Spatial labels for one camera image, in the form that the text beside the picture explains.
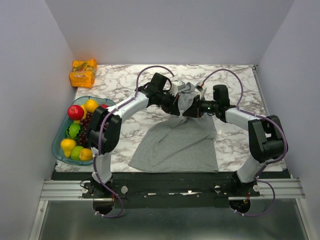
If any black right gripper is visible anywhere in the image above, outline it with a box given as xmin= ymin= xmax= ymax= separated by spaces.
xmin=182 ymin=95 xmax=218 ymax=118

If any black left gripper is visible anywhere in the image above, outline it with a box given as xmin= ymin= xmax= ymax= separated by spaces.
xmin=156 ymin=91 xmax=181 ymax=117

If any grey tank top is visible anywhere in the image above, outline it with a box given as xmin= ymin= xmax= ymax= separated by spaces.
xmin=127 ymin=82 xmax=220 ymax=173

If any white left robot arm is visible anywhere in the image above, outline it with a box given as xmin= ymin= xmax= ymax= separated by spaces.
xmin=85 ymin=73 xmax=178 ymax=198

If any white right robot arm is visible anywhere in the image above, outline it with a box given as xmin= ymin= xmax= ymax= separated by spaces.
xmin=183 ymin=84 xmax=288 ymax=196

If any red dragon fruit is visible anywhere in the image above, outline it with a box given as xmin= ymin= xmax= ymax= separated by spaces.
xmin=100 ymin=104 xmax=109 ymax=109

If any orange snack bag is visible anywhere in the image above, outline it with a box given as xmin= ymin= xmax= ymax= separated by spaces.
xmin=69 ymin=59 xmax=97 ymax=89

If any red apple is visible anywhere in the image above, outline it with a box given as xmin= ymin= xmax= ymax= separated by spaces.
xmin=67 ymin=105 xmax=84 ymax=121

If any dark purple grape bunch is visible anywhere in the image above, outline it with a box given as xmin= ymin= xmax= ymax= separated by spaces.
xmin=76 ymin=112 xmax=93 ymax=148

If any yellow lemon under apple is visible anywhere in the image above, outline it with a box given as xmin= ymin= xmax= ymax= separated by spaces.
xmin=73 ymin=105 xmax=87 ymax=124

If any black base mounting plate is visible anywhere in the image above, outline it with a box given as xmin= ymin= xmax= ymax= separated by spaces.
xmin=51 ymin=171 xmax=261 ymax=210

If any orange yellow fruit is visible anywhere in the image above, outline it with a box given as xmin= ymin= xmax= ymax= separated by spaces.
xmin=79 ymin=148 xmax=93 ymax=161

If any green striped melon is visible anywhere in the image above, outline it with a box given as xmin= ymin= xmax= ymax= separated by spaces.
xmin=65 ymin=123 xmax=83 ymax=140

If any green lime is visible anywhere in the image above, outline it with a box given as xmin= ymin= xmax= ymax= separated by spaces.
xmin=70 ymin=145 xmax=84 ymax=161

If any yellow pear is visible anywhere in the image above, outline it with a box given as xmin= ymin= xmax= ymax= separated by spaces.
xmin=60 ymin=138 xmax=77 ymax=158

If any teal plastic fruit tray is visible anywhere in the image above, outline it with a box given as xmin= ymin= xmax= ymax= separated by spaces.
xmin=51 ymin=95 xmax=115 ymax=166

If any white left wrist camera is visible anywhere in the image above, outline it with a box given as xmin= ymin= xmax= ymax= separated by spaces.
xmin=169 ymin=76 xmax=186 ymax=96

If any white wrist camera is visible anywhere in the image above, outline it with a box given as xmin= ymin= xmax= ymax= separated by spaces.
xmin=169 ymin=76 xmax=186 ymax=96
xmin=195 ymin=82 xmax=207 ymax=100

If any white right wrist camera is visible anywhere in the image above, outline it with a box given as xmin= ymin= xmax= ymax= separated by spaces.
xmin=195 ymin=82 xmax=207 ymax=100

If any aluminium rail frame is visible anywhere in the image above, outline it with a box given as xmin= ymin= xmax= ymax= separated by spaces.
xmin=29 ymin=178 xmax=317 ymax=240

